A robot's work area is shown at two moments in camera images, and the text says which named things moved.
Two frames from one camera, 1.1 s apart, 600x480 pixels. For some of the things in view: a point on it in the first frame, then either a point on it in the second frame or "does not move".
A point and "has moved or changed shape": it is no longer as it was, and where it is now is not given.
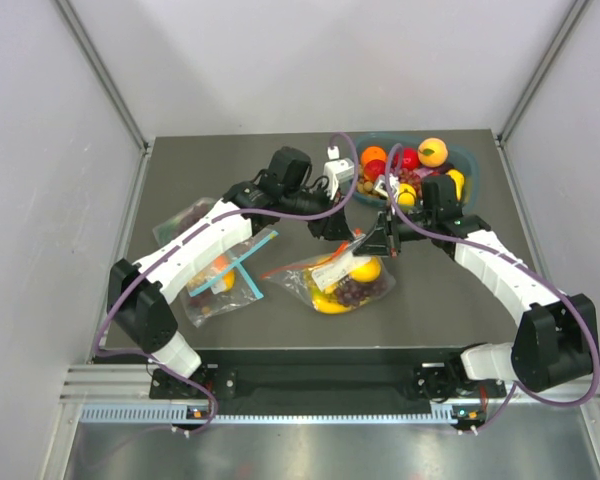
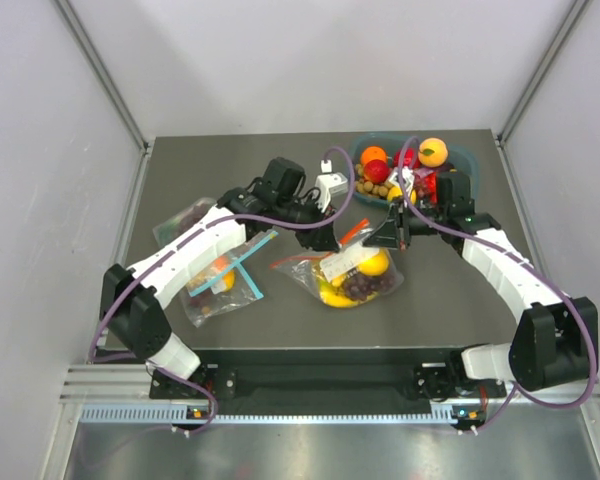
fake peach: x=432 y=152 does not move
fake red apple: x=410 y=158 does not move
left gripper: x=332 y=227 to x=320 y=239
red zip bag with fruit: x=338 y=281 has moved or changed shape
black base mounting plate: x=284 y=373 does not move
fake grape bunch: x=409 y=176 to x=421 y=186
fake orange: x=373 y=153 does not move
